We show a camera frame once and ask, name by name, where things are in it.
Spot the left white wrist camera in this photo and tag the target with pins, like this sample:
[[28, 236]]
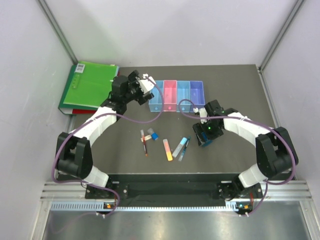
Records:
[[146, 83]]

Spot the light blue highlighter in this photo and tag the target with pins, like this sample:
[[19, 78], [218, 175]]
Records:
[[179, 147]]

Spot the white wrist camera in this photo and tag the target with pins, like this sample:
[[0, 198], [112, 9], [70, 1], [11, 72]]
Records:
[[202, 112], [146, 83]]

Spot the orange highlighter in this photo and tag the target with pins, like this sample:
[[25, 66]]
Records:
[[167, 150]]

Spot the pink bin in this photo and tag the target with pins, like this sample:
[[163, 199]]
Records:
[[170, 95]]

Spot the teal blue bin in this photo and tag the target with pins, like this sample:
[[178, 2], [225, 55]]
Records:
[[183, 92]]

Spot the dark green binder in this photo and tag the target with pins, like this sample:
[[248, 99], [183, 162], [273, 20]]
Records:
[[66, 108]]

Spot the white eraser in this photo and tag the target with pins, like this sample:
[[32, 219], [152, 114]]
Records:
[[147, 137]]

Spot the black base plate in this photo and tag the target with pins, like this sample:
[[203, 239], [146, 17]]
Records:
[[211, 190]]

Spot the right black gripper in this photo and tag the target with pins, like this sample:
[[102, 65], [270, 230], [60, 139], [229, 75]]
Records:
[[199, 128]]

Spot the green folder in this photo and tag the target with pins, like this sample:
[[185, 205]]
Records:
[[91, 84]]

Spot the grey slotted cable duct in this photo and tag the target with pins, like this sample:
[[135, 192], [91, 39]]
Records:
[[106, 207]]

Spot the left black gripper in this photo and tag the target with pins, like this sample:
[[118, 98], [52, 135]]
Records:
[[133, 80]]

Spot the blue round tape dispenser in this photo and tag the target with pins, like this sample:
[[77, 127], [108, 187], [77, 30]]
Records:
[[203, 140]]

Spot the light blue bin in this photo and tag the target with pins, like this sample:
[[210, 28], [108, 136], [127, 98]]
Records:
[[155, 104]]

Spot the small blue capped bottle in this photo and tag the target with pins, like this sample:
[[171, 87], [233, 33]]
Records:
[[152, 133]]

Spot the red folder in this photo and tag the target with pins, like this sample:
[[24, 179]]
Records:
[[82, 111]]

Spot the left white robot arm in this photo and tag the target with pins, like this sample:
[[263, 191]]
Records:
[[74, 149]]

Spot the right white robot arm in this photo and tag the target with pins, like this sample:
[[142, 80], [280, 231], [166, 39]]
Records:
[[275, 152]]

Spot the red pen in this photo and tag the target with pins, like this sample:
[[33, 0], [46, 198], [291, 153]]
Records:
[[144, 142]]

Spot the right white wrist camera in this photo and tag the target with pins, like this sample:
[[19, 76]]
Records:
[[202, 112]]

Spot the blue pen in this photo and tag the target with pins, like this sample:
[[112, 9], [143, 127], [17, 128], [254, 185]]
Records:
[[184, 149]]

